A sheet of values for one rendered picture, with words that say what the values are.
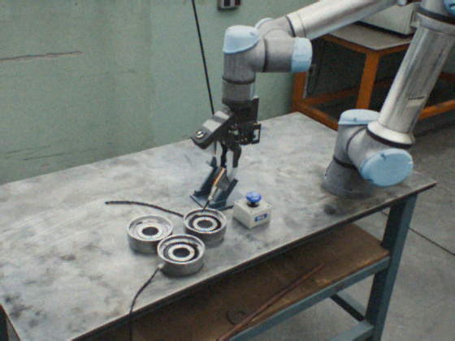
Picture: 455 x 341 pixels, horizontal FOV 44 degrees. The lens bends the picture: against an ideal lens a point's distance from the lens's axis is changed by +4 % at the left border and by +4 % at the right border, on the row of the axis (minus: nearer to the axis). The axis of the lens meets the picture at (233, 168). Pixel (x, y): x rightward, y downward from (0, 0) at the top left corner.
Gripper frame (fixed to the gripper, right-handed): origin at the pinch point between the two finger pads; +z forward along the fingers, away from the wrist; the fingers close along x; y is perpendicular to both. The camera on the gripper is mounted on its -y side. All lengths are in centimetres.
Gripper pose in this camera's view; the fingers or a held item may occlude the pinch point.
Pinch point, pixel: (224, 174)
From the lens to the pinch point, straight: 133.7
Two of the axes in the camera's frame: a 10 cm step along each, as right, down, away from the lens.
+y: 8.2, -2.3, 5.2
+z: -0.6, 8.7, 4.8
